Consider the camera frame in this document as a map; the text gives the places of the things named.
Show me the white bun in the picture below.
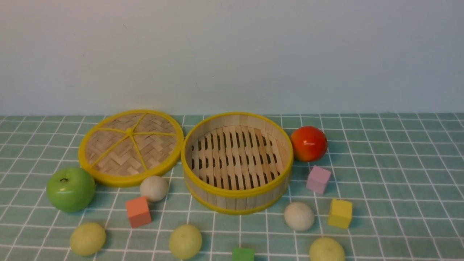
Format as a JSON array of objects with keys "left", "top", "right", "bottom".
[
  {"left": 140, "top": 175, "right": 169, "bottom": 203},
  {"left": 284, "top": 202, "right": 315, "bottom": 232}
]

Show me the yellow bamboo steamer lid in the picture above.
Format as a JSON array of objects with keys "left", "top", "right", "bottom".
[{"left": 78, "top": 109, "right": 184, "bottom": 188}]

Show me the pale yellow bun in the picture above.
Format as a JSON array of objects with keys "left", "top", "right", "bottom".
[
  {"left": 169, "top": 224, "right": 203, "bottom": 260},
  {"left": 309, "top": 237, "right": 346, "bottom": 261},
  {"left": 70, "top": 222, "right": 106, "bottom": 256}
]

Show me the red orange toy tomato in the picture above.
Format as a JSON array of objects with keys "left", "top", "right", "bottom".
[{"left": 290, "top": 126, "right": 328, "bottom": 162}]

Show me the yellow bamboo steamer tray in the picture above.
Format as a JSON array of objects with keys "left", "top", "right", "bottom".
[{"left": 181, "top": 112, "right": 294, "bottom": 215}]

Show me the orange cube block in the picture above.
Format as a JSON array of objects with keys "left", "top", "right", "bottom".
[{"left": 125, "top": 196, "right": 152, "bottom": 228}]

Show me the pink cube block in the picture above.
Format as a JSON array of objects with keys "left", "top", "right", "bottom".
[{"left": 306, "top": 166, "right": 331, "bottom": 195}]

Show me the green checked tablecloth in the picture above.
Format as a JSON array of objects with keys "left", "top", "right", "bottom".
[{"left": 0, "top": 113, "right": 464, "bottom": 261}]

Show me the green cube block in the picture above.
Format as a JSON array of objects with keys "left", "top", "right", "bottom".
[{"left": 232, "top": 248, "right": 255, "bottom": 261}]

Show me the green toy apple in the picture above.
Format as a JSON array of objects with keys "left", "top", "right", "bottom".
[{"left": 45, "top": 167, "right": 96, "bottom": 212}]

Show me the yellow cube block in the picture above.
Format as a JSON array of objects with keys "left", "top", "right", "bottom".
[{"left": 328, "top": 198, "right": 353, "bottom": 229}]

